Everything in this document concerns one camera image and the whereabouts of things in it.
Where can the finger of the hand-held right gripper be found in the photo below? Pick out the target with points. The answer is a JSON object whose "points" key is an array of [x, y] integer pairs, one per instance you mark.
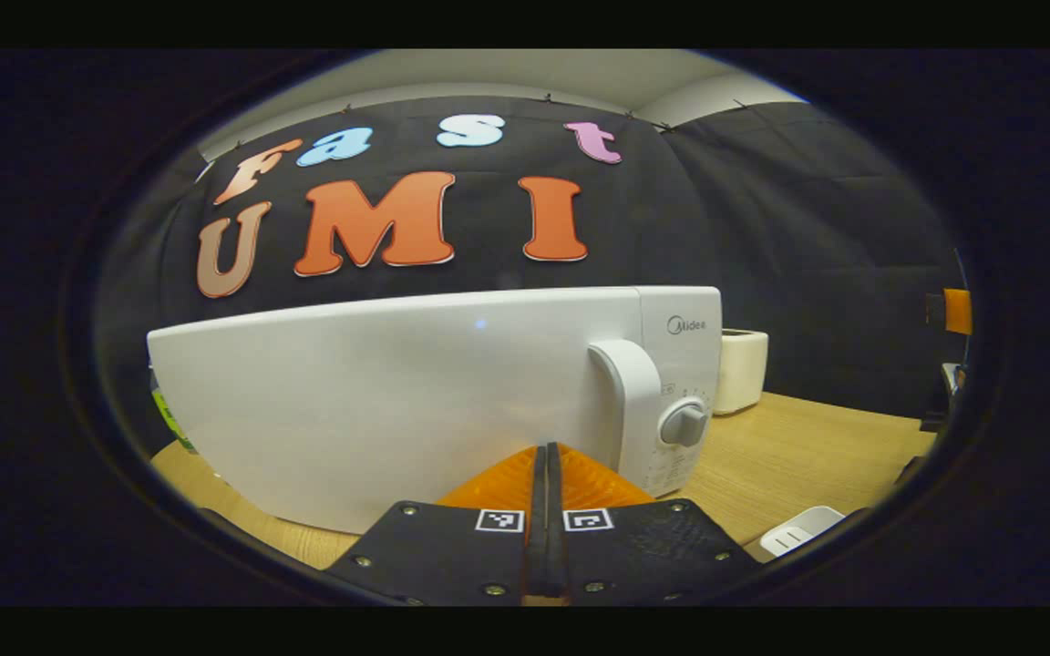
{"points": [[957, 312]]}

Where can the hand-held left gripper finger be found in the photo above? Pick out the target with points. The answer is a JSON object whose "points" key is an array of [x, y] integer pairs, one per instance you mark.
{"points": [[537, 528], [555, 528]]}

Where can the small white dish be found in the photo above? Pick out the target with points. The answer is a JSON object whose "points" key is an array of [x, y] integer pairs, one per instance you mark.
{"points": [[798, 531]]}

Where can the white toaster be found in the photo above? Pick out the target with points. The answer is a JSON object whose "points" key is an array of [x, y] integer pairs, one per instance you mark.
{"points": [[744, 374]]}

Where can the green label bottle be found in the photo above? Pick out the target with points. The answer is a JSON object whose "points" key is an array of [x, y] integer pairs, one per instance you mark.
{"points": [[169, 421]]}

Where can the white microwave oven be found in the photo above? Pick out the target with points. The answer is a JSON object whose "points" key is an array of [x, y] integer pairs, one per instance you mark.
{"points": [[397, 392]]}

